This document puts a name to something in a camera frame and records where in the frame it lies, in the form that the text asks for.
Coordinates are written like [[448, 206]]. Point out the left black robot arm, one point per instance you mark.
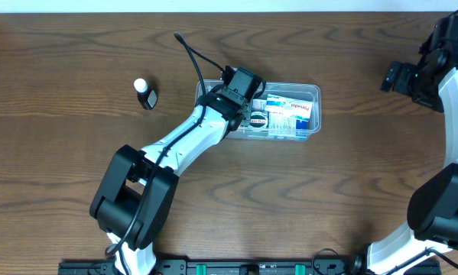
[[135, 195]]

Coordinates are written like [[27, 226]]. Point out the tall blue medicine box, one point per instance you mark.
[[280, 126]]

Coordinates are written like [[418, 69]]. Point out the dark syrup bottle white cap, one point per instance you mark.
[[146, 96]]

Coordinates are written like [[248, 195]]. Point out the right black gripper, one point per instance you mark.
[[394, 76]]

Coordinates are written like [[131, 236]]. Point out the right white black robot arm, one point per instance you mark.
[[431, 228]]

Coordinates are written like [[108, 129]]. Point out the white Panadol box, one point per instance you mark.
[[287, 106]]

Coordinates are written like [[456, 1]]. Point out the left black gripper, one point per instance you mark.
[[248, 114]]

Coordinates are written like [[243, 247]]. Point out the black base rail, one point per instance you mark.
[[186, 267]]

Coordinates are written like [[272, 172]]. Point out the clear plastic container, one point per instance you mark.
[[306, 92]]

